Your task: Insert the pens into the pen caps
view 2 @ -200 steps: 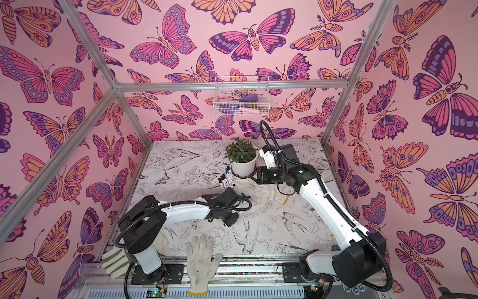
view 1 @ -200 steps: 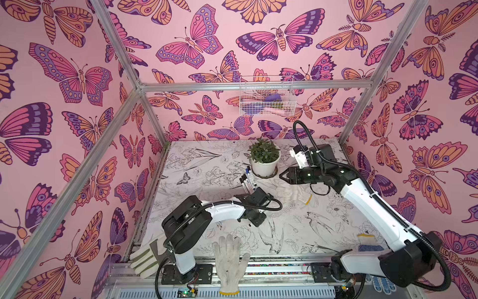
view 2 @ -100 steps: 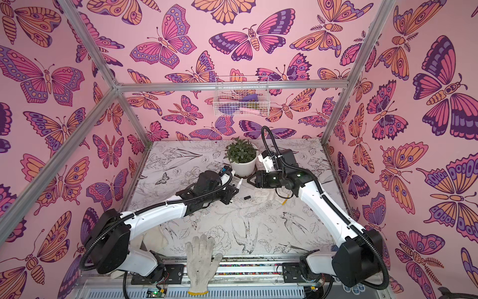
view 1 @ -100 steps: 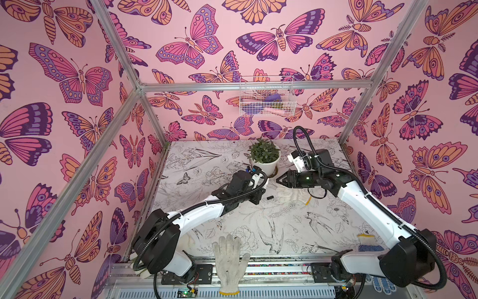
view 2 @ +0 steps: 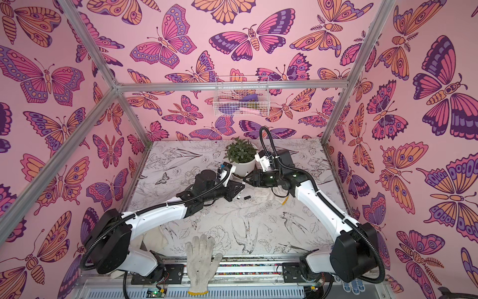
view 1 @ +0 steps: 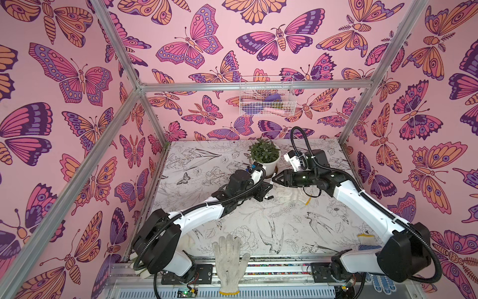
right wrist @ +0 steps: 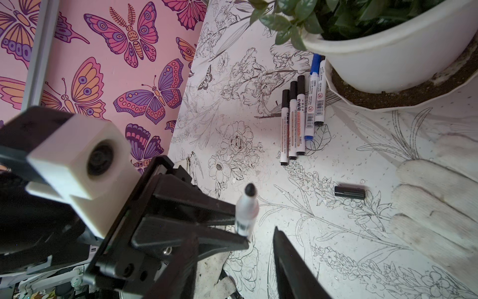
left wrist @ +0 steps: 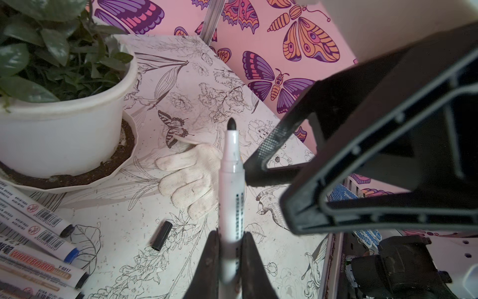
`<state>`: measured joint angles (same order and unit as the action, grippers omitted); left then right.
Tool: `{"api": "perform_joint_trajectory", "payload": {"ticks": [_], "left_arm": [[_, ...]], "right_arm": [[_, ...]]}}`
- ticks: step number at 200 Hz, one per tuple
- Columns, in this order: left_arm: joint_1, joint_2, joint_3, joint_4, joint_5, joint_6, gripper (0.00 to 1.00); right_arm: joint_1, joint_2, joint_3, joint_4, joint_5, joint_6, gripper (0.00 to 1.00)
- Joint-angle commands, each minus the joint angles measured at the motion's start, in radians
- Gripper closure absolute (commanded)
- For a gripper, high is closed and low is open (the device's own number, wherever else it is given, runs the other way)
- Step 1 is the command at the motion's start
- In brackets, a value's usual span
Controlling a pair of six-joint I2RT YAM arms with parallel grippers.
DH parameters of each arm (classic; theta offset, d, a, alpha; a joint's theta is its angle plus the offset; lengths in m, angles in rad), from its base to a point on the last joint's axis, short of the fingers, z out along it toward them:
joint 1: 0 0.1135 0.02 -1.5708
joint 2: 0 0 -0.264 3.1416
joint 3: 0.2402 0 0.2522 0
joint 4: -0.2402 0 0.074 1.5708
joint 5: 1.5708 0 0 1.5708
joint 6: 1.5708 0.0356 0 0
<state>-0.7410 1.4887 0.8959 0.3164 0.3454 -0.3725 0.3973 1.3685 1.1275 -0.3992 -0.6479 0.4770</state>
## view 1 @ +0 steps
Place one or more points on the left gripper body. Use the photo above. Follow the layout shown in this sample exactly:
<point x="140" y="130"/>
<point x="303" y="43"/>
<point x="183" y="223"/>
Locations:
<point x="248" y="192"/>

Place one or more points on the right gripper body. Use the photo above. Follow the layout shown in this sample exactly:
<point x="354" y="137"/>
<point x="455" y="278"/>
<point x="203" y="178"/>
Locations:
<point x="287" y="177"/>

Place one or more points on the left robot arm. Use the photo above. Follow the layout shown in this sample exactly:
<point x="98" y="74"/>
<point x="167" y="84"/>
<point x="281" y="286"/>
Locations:
<point x="156" y="243"/>

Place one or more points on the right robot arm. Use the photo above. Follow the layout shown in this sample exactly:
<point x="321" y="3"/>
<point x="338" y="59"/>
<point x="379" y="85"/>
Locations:
<point x="406" y="253"/>

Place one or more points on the white potted green plant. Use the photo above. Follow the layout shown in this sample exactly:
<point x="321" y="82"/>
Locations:
<point x="265" y="152"/>

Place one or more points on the white glove on table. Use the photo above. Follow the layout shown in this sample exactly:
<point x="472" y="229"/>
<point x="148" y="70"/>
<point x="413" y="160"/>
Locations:
<point x="285" y="195"/>

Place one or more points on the white glove front edge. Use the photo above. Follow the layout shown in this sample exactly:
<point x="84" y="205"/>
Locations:
<point x="230" y="265"/>

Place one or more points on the blue dotted glove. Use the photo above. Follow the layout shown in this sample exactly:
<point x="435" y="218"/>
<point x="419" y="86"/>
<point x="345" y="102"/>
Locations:
<point x="381" y="283"/>

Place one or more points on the small circuit board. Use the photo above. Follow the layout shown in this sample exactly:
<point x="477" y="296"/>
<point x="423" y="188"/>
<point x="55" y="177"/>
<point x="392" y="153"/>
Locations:
<point x="186" y="293"/>

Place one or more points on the striped glove left edge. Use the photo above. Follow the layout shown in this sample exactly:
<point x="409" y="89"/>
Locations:
<point x="141" y="271"/>

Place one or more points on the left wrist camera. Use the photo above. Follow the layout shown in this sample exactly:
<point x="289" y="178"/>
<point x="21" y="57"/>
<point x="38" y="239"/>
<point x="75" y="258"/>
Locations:
<point x="257" y="172"/>

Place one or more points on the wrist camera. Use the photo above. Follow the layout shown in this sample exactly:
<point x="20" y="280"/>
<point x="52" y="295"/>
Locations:
<point x="257" y="172"/>
<point x="297" y="160"/>

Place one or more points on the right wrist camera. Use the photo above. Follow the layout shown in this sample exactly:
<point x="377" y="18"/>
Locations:
<point x="297" y="160"/>

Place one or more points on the white wire wall basket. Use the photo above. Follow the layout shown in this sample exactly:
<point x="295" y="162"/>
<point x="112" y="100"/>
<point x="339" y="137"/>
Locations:
<point x="267" y="98"/>

